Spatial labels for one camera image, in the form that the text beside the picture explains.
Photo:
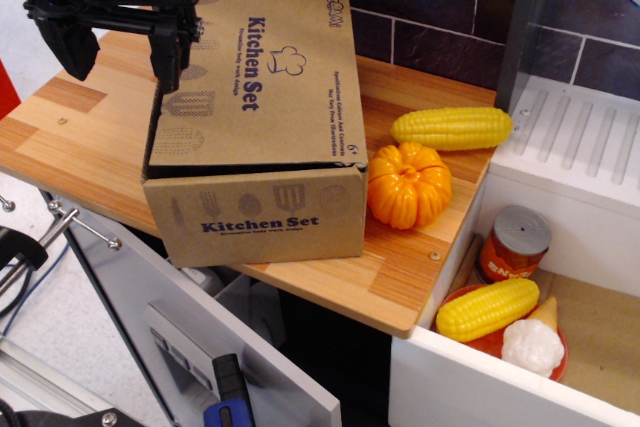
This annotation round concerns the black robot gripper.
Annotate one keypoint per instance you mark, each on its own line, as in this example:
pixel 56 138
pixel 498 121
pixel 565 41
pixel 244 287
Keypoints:
pixel 65 27

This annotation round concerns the brown kitchen set cardboard box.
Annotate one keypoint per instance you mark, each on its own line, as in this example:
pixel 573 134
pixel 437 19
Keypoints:
pixel 260 155

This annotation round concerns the white open cabinet door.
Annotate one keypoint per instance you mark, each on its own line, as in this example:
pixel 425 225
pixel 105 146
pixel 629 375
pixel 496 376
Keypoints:
pixel 175 331

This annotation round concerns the red object at left edge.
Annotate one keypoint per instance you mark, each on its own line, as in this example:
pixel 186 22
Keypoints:
pixel 9 98

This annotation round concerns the metal bar clamp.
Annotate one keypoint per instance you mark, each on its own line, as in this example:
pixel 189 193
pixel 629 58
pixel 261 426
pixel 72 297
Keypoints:
pixel 31 254

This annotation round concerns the orange toy pumpkin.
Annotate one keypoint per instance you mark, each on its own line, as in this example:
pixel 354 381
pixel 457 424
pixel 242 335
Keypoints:
pixel 409 185

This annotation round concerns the yellow toy corn on counter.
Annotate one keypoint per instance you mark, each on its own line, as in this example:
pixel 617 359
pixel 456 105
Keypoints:
pixel 454 128

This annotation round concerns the orange toy soup can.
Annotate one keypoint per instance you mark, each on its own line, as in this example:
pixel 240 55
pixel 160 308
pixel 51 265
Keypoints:
pixel 517 242

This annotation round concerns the yellow toy corn on plate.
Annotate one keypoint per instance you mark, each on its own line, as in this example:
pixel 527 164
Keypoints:
pixel 486 309

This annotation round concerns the white dish drying rack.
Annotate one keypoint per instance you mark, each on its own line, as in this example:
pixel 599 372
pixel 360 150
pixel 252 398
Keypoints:
pixel 574 141

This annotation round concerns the beige toy ice cream cone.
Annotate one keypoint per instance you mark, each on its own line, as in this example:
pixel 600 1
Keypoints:
pixel 547 313

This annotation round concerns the white toy cauliflower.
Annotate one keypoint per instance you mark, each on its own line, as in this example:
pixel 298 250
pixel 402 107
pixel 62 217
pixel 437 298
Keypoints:
pixel 533 346

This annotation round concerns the white toy sink basin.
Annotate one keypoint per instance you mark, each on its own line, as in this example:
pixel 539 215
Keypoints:
pixel 592 268

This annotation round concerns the black and blue clamp handle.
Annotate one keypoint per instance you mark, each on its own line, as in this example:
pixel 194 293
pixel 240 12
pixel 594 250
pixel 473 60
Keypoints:
pixel 234 407

